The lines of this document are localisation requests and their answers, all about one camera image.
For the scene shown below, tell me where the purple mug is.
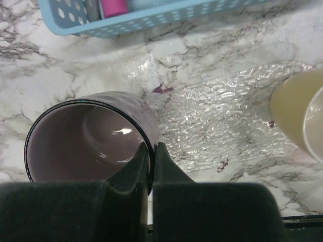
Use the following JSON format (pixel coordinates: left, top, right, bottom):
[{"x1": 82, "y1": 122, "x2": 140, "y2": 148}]
[{"x1": 24, "y1": 91, "x2": 159, "y2": 182}]

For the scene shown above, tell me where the yellow mug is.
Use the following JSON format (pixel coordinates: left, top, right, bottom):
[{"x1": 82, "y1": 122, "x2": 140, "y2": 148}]
[{"x1": 270, "y1": 69, "x2": 322, "y2": 162}]

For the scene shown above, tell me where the light blue perforated basket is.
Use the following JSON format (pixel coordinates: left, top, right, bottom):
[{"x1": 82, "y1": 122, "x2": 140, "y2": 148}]
[{"x1": 38, "y1": 1, "x2": 262, "y2": 38}]

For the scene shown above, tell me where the clear textured glass tray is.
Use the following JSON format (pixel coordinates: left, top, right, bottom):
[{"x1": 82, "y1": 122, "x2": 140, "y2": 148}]
[{"x1": 144, "y1": 60, "x2": 313, "y2": 172}]

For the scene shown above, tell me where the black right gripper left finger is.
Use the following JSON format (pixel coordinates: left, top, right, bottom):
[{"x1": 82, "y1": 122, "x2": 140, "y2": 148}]
[{"x1": 1, "y1": 144, "x2": 148, "y2": 241}]

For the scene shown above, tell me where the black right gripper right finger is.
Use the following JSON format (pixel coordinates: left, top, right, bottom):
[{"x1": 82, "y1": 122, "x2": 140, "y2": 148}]
[{"x1": 152, "y1": 143, "x2": 287, "y2": 241}]

